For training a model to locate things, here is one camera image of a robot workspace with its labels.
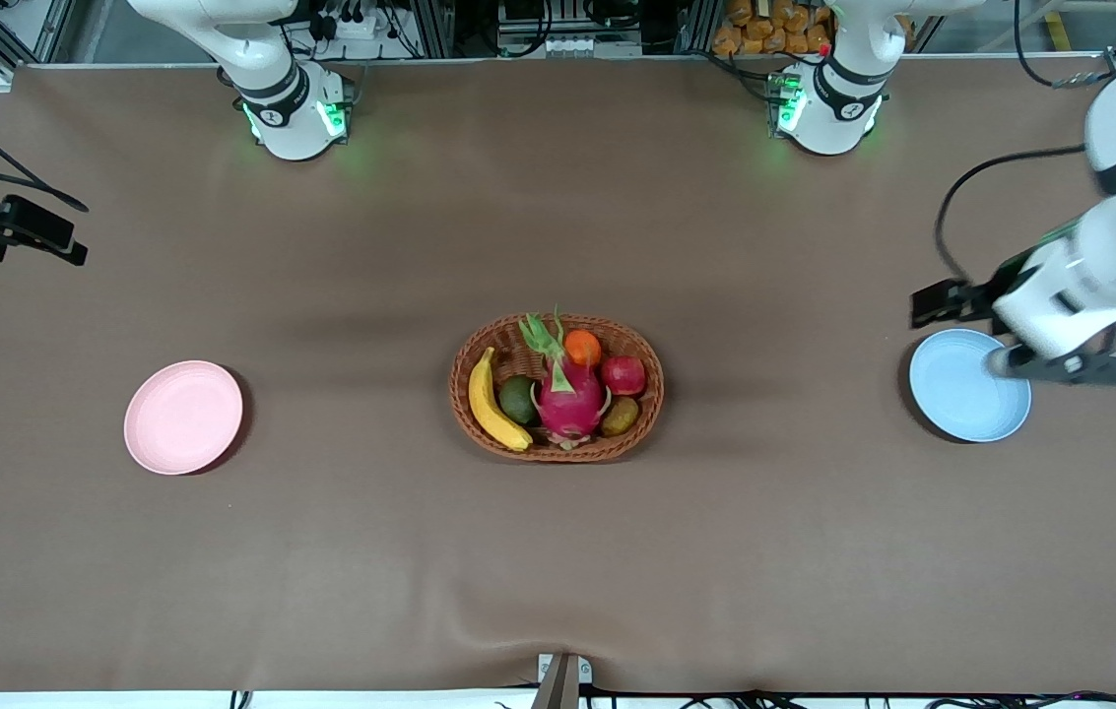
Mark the red apple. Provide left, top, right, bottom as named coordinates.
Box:
left=600, top=355, right=648, bottom=397

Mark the yellow banana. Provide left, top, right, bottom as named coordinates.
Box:
left=468, top=347, right=534, bottom=453

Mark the blue round plate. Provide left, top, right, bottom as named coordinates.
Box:
left=908, top=328, right=1033, bottom=443

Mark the pink round plate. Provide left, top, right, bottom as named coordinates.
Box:
left=123, top=360, right=245, bottom=476

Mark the brown wicker basket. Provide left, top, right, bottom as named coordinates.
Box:
left=448, top=313, right=665, bottom=464

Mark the bag of orange bread rolls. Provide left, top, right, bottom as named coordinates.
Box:
left=712, top=0, right=834, bottom=56

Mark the brown green kiwi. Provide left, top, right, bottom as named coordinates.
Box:
left=600, top=395, right=641, bottom=437

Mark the orange tangerine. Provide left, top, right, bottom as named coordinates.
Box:
left=563, top=329, right=604, bottom=370

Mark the white power strip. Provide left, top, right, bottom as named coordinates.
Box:
left=316, top=8, right=393, bottom=42

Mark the pink dragon fruit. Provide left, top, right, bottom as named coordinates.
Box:
left=518, top=307, right=613, bottom=451

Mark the dark green avocado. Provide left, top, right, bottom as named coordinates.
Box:
left=498, top=375, right=541, bottom=426

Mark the brown table mat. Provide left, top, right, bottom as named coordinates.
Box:
left=0, top=54, right=1116, bottom=695

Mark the black electronics box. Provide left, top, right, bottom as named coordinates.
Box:
left=496, top=0, right=645, bottom=56

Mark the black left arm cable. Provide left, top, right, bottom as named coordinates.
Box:
left=934, top=145, right=1090, bottom=287

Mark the metal table bracket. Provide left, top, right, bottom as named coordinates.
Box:
left=536, top=652, right=594, bottom=709

